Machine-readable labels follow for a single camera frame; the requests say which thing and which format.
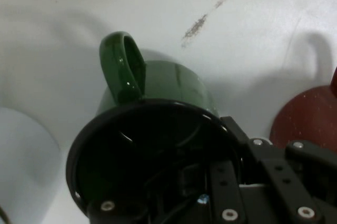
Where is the red speckled enamel mug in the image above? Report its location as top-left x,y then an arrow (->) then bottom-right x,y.
269,66 -> 337,154

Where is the green enamel mug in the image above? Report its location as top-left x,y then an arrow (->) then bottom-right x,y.
65,31 -> 244,222

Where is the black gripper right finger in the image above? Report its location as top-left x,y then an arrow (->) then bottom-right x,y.
220,115 -> 337,224

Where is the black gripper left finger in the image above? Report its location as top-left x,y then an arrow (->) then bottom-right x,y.
86,160 -> 248,224

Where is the white enamel mug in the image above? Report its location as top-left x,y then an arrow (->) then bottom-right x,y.
0,107 -> 62,224

